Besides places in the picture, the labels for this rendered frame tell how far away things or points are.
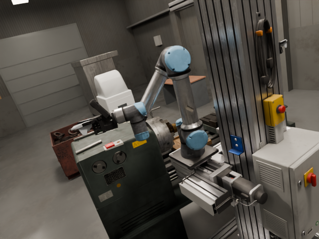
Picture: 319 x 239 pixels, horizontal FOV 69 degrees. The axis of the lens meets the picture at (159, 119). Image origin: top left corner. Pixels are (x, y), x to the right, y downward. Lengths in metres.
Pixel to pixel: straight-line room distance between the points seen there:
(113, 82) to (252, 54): 4.16
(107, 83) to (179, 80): 3.97
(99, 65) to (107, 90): 1.83
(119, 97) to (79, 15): 6.03
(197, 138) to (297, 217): 0.57
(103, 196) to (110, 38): 9.31
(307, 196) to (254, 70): 0.62
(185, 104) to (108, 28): 9.68
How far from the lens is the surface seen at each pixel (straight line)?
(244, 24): 1.10
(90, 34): 10.44
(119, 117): 1.13
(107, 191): 1.77
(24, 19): 10.16
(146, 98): 1.25
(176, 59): 1.09
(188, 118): 1.18
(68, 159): 4.21
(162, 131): 1.89
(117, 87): 5.06
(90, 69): 6.66
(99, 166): 1.68
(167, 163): 2.01
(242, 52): 1.09
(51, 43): 10.06
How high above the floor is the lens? 1.87
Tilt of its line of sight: 19 degrees down
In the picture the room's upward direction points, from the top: 16 degrees counter-clockwise
